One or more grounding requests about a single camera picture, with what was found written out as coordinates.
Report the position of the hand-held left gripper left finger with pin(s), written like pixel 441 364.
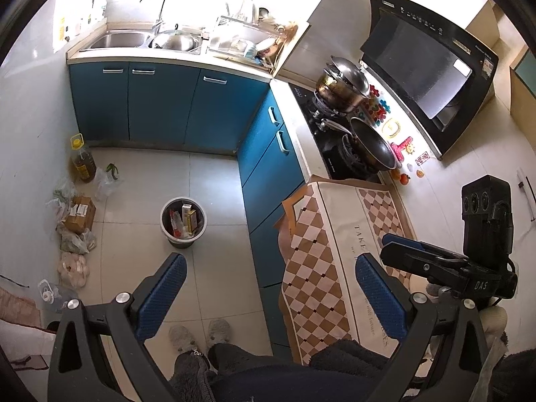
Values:
pixel 163 293

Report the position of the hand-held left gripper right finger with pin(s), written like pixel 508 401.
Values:
pixel 379 295

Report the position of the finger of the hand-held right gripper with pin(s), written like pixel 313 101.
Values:
pixel 402 240
pixel 410 261

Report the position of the white rimmed trash bin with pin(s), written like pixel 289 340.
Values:
pixel 167 234

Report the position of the person's right hand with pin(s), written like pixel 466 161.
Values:
pixel 494 322

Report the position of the grey fuzzy slipper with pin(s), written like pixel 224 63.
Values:
pixel 182 339
pixel 218 331

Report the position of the brown checkered cloth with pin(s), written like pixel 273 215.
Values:
pixel 318 268

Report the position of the red white packet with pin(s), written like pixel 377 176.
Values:
pixel 176 222

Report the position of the yellow carton box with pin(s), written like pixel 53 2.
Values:
pixel 189 220

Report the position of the pink filled plastic bag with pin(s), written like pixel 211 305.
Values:
pixel 73 270

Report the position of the black frying pan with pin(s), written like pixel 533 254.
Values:
pixel 372 146

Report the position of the bag of leafy greens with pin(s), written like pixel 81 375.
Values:
pixel 75 242

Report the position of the clear plastic container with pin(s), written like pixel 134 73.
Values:
pixel 49 292

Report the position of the brown cardboard box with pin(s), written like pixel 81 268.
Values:
pixel 79 215

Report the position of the black glass gas stove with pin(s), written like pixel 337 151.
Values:
pixel 326 150

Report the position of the clear bag with green vegetables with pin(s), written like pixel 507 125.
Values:
pixel 106 182

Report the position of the person's dark fleece clothing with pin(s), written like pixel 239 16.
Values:
pixel 259 377

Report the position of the clear bag of vegetables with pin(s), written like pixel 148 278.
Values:
pixel 58 201

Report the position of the yellow capped oil bottle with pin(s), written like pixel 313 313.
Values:
pixel 83 163

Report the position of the blue kitchen cabinet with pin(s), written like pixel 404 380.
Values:
pixel 167 104
pixel 264 176

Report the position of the black range hood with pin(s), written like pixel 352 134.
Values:
pixel 418 71

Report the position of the stainless steel stockpot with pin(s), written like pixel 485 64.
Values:
pixel 339 88

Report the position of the steel bowl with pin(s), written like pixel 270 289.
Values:
pixel 173 42

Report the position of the dish rack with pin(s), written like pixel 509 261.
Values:
pixel 247 39

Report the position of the stainless steel sink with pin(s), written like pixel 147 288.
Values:
pixel 117 39

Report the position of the chrome faucet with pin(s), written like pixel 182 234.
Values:
pixel 157 8

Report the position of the white wall fixture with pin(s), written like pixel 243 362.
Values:
pixel 526 194

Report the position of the colourful wall stickers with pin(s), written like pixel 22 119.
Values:
pixel 391 127

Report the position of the white hood duct cover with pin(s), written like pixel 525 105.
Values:
pixel 448 0

